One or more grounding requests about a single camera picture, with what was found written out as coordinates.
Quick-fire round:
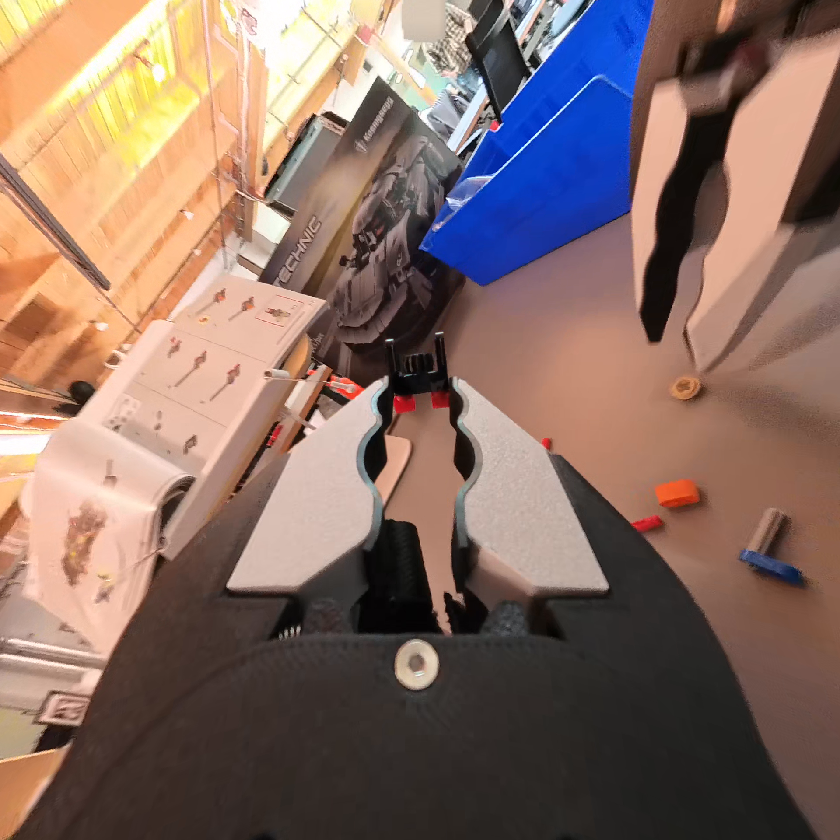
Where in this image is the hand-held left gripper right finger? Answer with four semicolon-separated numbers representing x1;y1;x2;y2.
448;377;611;603

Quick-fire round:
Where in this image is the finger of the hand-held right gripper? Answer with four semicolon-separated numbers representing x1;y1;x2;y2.
684;49;840;375
630;77;726;344

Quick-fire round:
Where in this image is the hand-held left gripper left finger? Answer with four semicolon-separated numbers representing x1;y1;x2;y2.
226;377;391;599

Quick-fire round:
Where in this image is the black lego assembly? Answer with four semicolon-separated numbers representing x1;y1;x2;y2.
384;333;454;413

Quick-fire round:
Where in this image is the blue and grey lego piece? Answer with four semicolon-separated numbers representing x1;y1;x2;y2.
738;507;807;587

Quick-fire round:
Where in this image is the dark lego set box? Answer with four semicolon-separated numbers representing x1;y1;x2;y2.
259;77;467;388

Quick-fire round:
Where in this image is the blue plastic bin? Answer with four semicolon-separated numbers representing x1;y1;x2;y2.
420;75;636;286
499;0;657;132

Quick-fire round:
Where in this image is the white instruction booklet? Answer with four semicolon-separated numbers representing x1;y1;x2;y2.
23;274;329;651

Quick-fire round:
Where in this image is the black chair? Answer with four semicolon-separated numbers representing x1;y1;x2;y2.
466;0;534;122

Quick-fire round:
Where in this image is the clear plastic bag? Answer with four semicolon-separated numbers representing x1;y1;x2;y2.
436;177;490;227

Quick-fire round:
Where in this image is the grey metal case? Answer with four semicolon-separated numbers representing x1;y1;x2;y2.
266;115;349;211

